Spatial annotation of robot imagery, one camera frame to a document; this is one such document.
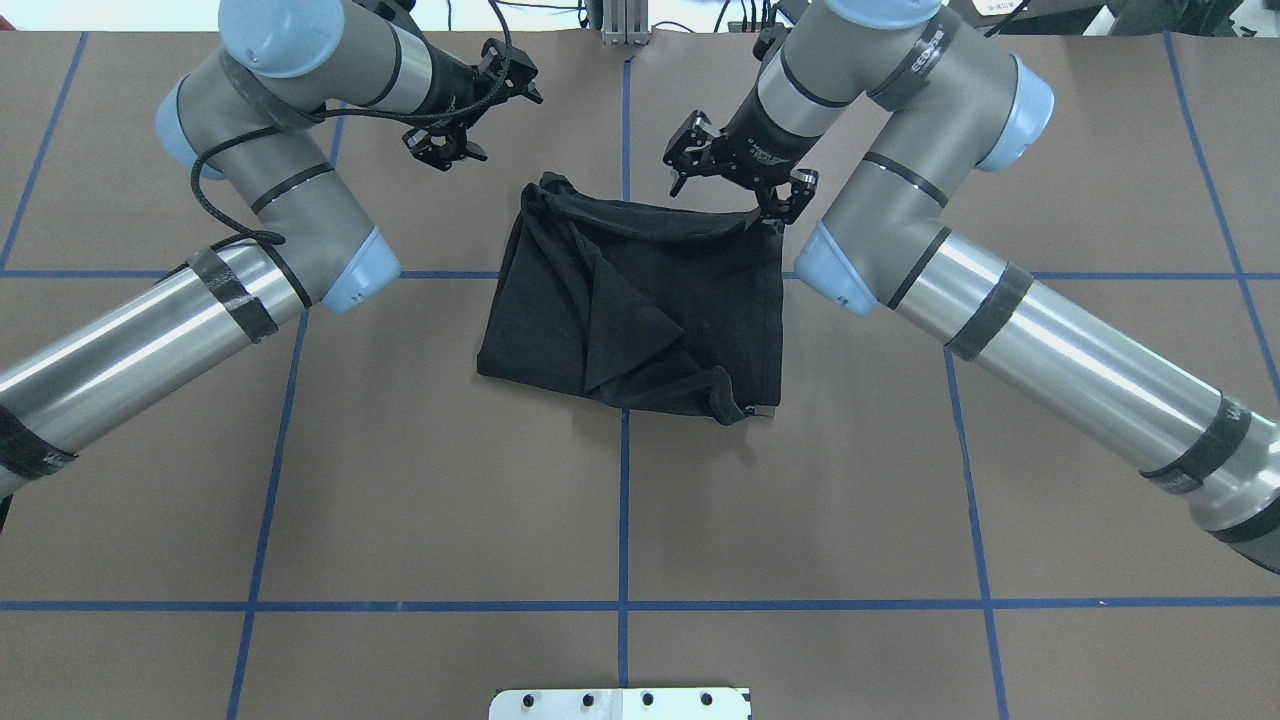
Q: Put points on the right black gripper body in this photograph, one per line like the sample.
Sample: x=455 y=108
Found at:
x=757 y=150

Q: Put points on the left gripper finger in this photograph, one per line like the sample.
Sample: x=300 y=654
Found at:
x=443 y=145
x=505 y=72

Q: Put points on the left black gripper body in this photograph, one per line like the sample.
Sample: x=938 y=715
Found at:
x=449 y=92

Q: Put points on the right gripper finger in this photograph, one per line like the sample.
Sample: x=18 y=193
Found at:
x=690 y=150
x=782 y=201

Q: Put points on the black graphic t-shirt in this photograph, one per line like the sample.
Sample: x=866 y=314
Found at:
x=639 y=307

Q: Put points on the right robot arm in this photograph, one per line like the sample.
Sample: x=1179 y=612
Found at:
x=981 y=194

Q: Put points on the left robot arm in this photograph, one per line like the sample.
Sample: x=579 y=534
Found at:
x=284 y=232

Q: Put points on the aluminium frame post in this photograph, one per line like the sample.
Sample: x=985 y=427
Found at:
x=621 y=22

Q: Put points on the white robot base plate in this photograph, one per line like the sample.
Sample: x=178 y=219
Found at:
x=623 y=703

